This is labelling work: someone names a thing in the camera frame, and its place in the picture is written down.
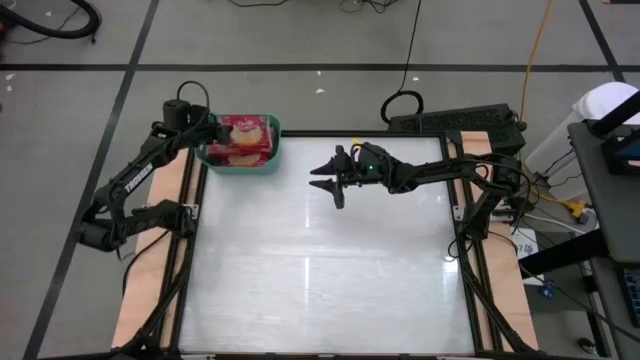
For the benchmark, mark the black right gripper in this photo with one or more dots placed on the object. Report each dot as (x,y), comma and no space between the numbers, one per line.
(370,167)

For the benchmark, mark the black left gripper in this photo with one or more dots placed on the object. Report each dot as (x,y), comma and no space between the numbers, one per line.
(215,134)

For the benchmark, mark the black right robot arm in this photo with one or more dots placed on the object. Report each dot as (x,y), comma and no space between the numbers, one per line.
(440,170)

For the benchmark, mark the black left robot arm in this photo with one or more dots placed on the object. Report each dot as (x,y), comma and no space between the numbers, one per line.
(150,160)

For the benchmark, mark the teal plastic basket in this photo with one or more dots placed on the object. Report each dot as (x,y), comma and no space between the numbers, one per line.
(240,171)

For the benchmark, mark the yellow tag on gripper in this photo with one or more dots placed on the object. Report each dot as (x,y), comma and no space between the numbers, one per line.
(355,141)

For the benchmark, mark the black vented equipment case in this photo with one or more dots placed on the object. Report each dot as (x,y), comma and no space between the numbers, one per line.
(460,122)

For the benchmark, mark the white paper sheet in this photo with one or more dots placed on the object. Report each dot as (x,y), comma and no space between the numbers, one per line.
(525,248)

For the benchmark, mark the black desk support beam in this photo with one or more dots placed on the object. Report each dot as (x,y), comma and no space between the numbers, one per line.
(560,252)

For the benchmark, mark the small blue tag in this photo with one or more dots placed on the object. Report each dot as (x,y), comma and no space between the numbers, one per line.
(548,289)

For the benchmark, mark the yellow plug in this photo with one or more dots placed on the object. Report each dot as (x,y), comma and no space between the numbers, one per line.
(576,208)

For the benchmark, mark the white plastic bin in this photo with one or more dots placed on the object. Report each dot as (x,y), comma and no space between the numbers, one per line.
(605,97)

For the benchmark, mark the grey desk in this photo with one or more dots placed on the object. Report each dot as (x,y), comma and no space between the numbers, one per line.
(615,215)

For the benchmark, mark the black device with screen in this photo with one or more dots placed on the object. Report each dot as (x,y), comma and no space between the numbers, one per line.
(622,155)

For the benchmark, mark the black caster wheel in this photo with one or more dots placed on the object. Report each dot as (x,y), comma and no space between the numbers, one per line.
(585,344)

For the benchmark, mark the black keyboard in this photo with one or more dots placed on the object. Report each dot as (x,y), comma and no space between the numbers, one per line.
(632,295)

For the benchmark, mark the black aluminium table frame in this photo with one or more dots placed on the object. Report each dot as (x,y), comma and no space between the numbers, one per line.
(310,134)

